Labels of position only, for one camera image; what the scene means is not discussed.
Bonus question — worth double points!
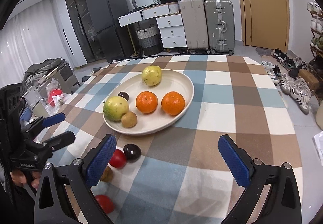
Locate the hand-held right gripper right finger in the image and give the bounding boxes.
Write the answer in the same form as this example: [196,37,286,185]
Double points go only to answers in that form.
[218,134,302,224]

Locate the white plastic bag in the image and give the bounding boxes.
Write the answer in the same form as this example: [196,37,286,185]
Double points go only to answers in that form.
[312,131,323,161]

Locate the black and white striped rug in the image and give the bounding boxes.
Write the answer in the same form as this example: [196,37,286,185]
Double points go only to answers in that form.
[112,54,177,63]

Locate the wooden shoe rack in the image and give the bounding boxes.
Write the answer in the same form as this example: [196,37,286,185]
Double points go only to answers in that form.
[306,0,323,106]

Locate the brown cardboard box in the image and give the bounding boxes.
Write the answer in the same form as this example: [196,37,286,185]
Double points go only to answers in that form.
[297,69,320,93]

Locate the orange mandarin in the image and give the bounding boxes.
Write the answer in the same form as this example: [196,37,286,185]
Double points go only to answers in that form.
[136,91,158,114]
[161,91,186,116]

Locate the grey door mat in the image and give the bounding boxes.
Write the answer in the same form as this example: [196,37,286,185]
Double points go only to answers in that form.
[255,47,275,56]

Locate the silver suitcase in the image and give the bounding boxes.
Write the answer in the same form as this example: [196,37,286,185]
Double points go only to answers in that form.
[204,0,235,55]

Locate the woven laundry basket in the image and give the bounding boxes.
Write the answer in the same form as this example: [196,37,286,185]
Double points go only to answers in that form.
[135,24,162,55]

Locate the cream round plate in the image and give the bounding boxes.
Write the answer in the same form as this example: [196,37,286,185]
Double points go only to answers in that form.
[102,69,195,136]

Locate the yellow guava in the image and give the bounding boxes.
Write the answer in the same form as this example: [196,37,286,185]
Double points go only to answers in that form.
[141,65,162,86]

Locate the red plastic bag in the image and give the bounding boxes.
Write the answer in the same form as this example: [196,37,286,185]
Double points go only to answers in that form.
[48,89,65,107]

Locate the beige suitcase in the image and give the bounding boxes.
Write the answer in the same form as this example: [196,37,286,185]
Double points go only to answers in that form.
[179,0,205,53]

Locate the tan wooden door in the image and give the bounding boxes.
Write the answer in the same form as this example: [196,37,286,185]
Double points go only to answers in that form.
[232,0,289,49]

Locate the white sheer curtain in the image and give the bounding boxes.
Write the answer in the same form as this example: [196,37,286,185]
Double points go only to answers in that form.
[0,2,67,88]

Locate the brown longan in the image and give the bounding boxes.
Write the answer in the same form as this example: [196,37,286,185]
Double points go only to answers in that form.
[121,111,138,128]
[100,166,113,182]

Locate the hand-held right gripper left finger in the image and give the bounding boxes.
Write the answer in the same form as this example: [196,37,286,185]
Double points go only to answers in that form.
[34,134,118,224]

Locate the dark grey refrigerator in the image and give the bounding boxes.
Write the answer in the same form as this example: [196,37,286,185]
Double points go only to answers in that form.
[85,0,135,63]

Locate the red tomato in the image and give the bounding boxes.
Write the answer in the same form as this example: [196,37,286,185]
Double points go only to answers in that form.
[94,194,116,214]
[109,149,127,169]

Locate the row of shoes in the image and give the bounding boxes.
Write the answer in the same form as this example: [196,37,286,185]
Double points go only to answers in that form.
[261,48,315,115]

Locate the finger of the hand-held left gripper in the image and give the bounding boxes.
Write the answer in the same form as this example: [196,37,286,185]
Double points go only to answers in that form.
[33,131,76,152]
[21,112,66,134]

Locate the black glass wardrobe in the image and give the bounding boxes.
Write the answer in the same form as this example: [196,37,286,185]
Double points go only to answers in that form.
[63,0,101,60]

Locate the checkered tablecloth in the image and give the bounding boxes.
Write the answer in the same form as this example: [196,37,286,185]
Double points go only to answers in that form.
[38,54,303,224]

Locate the green guava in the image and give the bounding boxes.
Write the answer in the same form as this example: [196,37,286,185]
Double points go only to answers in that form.
[103,96,130,122]

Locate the white dresser with drawers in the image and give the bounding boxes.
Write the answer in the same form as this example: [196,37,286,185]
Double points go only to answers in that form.
[117,3,187,49]

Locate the pile of grey clothes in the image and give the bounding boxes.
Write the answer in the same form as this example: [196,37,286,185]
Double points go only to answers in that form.
[22,57,70,88]

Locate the person's left hand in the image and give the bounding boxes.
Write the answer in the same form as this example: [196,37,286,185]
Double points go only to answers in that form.
[10,170,41,190]

